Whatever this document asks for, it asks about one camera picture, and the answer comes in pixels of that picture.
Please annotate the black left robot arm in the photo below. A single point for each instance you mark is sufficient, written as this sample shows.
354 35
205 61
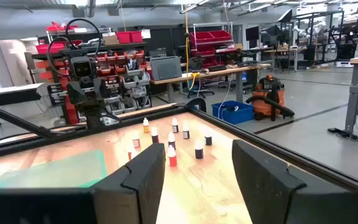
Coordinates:
93 115

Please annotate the golden yellow food coloring bottle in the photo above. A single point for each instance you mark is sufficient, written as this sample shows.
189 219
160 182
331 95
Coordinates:
146 127

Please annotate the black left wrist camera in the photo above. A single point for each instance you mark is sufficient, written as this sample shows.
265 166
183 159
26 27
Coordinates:
82 68

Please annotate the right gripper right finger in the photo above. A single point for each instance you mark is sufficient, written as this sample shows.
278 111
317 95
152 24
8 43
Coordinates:
266 193

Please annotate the maroon food coloring bottle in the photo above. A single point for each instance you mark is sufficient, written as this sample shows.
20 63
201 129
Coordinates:
155 138

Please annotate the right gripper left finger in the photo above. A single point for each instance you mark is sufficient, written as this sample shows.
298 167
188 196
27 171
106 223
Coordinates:
135 193

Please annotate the cardboard box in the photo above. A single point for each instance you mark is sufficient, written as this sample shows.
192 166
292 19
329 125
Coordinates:
110 39

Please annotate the red storage bin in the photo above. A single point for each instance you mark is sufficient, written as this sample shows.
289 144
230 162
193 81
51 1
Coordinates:
136 37
123 38

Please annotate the white folding table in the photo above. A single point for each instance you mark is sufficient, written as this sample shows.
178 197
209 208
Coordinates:
8 88

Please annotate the dark food coloring bottle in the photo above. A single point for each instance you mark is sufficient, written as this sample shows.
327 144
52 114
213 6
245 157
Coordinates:
175 127
186 133
199 152

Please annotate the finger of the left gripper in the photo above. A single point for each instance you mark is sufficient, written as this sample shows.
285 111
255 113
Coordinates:
99 87
76 93

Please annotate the grey equipment case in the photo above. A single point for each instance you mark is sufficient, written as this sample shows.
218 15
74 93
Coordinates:
166 68

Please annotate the orange food coloring bottle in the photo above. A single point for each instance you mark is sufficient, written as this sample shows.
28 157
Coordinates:
130 155

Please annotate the black computer monitor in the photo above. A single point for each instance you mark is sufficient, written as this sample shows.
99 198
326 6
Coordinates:
252 32

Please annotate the orange black shop vacuum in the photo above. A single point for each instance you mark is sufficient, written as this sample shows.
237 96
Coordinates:
267 102

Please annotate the black curved corner bracket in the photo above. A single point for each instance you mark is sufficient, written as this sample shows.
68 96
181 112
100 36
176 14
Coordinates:
196 101

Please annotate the blue storage tote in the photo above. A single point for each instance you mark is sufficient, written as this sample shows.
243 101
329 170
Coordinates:
238 116

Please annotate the purple food coloring bottle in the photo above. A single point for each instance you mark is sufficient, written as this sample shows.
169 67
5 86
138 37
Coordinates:
208 140

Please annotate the long wooden workbench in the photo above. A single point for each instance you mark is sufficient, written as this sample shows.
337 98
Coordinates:
228 71

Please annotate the black floor power strip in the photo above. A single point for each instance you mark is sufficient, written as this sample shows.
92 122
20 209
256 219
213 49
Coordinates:
350 134

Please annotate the parts bin rack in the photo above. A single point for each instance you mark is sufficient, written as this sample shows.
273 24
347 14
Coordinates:
120 59

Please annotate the teal translucent plastic bin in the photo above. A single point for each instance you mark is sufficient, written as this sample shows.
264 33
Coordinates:
57 171

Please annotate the small wooden table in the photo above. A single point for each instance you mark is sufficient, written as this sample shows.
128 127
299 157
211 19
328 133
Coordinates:
286 49

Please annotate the blue food coloring bottle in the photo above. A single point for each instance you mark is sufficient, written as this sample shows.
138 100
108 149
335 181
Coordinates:
171 141

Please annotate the pink red food coloring bottle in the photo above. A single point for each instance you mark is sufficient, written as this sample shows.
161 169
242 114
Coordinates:
136 143

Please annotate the black light hood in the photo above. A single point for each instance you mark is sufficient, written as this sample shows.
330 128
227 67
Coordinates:
286 16

